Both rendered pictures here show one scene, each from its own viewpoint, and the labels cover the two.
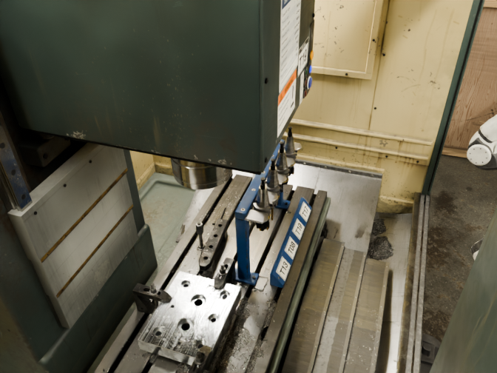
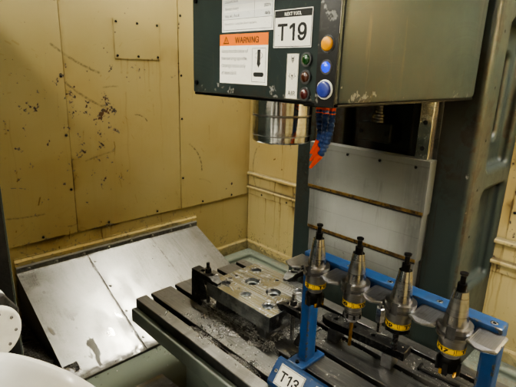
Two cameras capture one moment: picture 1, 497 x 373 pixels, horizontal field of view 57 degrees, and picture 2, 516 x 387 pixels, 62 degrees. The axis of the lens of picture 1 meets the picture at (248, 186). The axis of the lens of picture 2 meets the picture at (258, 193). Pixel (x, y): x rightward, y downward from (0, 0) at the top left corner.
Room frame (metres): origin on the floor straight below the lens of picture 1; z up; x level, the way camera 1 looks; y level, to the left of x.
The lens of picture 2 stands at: (1.45, -0.97, 1.67)
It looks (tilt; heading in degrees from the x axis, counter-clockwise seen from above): 16 degrees down; 115
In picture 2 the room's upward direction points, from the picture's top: 2 degrees clockwise
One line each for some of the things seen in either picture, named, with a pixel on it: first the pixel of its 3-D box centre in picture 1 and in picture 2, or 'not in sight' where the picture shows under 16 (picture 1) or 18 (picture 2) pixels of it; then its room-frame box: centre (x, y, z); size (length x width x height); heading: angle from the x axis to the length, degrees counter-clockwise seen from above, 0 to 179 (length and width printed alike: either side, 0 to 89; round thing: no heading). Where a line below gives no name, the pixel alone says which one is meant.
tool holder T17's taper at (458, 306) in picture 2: (289, 143); (458, 306); (1.48, -0.16, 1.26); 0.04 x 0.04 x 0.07
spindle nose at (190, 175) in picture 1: (201, 153); (282, 118); (0.99, 0.12, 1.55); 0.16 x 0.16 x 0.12
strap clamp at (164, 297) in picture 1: (153, 297); (297, 279); (0.99, 0.33, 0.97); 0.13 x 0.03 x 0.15; 70
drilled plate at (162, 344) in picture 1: (192, 316); (262, 293); (0.92, 0.19, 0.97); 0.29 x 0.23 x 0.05; 160
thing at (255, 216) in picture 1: (257, 217); (299, 262); (1.12, -0.03, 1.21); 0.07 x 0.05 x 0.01; 70
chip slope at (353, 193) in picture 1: (272, 221); not in sight; (1.60, -0.11, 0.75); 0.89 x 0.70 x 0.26; 70
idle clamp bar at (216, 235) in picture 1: (214, 246); (362, 340); (1.27, 0.14, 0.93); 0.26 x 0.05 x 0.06; 165
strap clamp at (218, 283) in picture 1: (223, 277); (294, 317); (1.07, 0.09, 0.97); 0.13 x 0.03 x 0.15; 160
